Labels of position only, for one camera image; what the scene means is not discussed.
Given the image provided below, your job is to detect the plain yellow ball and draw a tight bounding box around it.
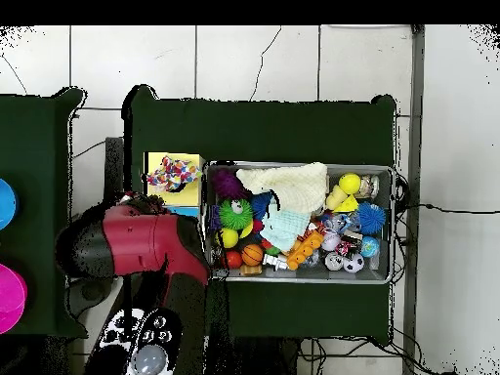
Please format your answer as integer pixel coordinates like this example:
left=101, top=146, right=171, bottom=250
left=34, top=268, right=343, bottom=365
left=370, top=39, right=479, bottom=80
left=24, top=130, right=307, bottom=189
left=338, top=172, right=362, bottom=195

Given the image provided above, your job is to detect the orange toy brick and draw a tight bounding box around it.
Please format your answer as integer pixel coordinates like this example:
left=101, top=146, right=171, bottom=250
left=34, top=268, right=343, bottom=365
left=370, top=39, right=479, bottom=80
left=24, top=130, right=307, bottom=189
left=285, top=231, right=325, bottom=271

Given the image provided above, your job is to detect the mint green cloth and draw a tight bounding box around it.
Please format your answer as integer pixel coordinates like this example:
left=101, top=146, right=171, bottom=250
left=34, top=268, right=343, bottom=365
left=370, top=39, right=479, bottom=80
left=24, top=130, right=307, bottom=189
left=259, top=208, right=312, bottom=253

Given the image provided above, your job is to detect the black cable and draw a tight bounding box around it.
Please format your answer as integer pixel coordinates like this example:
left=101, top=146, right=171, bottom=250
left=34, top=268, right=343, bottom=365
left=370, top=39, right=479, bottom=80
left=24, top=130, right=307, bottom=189
left=394, top=201, right=500, bottom=215

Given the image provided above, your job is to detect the purple knobbly ball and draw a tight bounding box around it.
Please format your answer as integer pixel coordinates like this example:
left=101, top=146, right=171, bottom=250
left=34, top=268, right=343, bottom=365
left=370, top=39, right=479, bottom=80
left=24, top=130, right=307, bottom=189
left=210, top=168, right=251, bottom=200

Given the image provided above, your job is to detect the cream white cloth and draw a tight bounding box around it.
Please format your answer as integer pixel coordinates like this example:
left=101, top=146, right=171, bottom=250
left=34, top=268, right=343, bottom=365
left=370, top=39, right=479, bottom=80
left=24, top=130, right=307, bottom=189
left=235, top=161, right=329, bottom=214

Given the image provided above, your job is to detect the yellow smiley ball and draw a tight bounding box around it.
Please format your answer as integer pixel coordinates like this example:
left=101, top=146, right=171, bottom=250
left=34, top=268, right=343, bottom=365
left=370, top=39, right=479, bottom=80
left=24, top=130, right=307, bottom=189
left=218, top=227, right=240, bottom=249

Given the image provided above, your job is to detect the pink round lid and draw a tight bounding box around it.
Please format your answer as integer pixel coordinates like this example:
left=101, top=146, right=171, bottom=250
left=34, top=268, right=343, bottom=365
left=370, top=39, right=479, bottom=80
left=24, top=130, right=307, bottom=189
left=0, top=263, right=28, bottom=335

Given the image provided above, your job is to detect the small orange basketball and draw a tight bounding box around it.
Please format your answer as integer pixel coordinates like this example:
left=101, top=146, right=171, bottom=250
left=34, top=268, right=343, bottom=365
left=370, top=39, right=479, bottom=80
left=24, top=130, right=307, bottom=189
left=240, top=243, right=265, bottom=268

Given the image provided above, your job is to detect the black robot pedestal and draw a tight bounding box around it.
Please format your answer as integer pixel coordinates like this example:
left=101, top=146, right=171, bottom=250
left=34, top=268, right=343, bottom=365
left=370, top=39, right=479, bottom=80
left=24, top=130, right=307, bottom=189
left=204, top=336, right=302, bottom=375

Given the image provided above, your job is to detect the silver mesh bin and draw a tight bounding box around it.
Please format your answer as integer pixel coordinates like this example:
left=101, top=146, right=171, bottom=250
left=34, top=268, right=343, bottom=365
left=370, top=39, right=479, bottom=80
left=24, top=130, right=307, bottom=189
left=202, top=159, right=397, bottom=284

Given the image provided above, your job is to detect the green spiky ball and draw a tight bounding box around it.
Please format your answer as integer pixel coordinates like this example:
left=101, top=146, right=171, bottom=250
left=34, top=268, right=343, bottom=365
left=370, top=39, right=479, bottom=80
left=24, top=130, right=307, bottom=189
left=218, top=198, right=255, bottom=231

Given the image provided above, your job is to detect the light blue spiky ball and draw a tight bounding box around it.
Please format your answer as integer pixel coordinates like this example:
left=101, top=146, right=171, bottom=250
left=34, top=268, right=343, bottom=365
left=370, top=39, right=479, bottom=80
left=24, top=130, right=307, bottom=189
left=355, top=201, right=387, bottom=235

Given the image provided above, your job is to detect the blue round lid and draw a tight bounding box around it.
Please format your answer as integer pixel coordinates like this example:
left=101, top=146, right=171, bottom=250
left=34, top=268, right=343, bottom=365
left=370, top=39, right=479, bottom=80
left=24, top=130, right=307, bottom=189
left=0, top=178, right=20, bottom=230

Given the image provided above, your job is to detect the wooden box with three holes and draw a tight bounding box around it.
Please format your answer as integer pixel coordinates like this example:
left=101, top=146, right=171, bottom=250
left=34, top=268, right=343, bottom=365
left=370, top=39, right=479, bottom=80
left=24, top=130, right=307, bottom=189
left=144, top=151, right=206, bottom=218

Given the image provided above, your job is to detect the dark green table cloth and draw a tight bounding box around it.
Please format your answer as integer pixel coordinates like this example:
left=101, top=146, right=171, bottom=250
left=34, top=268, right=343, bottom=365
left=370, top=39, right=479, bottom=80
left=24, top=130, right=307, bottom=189
left=122, top=85, right=399, bottom=347
left=0, top=87, right=89, bottom=339

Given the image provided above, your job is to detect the red-orange ball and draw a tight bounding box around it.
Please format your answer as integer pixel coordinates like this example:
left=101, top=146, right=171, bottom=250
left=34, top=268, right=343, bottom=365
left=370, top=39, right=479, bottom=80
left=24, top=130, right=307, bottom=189
left=224, top=249, right=244, bottom=270

